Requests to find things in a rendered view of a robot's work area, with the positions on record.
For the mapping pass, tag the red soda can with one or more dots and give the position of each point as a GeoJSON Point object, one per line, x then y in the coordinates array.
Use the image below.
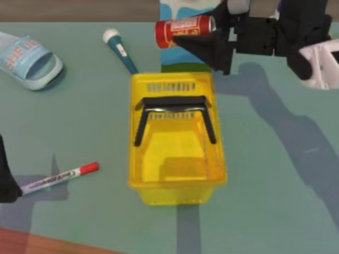
{"type": "Point", "coordinates": [182, 30]}

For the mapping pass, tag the blue white green carton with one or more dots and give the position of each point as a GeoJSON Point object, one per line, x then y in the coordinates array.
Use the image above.
{"type": "Point", "coordinates": [169, 56]}

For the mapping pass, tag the teal toy microphone white head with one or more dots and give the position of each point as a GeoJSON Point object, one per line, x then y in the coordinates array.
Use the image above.
{"type": "Point", "coordinates": [120, 50]}

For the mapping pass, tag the light blue slide sandal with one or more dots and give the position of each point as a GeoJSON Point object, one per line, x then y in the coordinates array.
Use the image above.
{"type": "Point", "coordinates": [29, 63]}

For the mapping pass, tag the red cap whiteboard marker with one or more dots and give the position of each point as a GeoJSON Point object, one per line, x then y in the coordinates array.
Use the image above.
{"type": "Point", "coordinates": [58, 178]}

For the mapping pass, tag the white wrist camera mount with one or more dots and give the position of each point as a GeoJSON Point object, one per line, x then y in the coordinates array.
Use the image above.
{"type": "Point", "coordinates": [324, 66]}

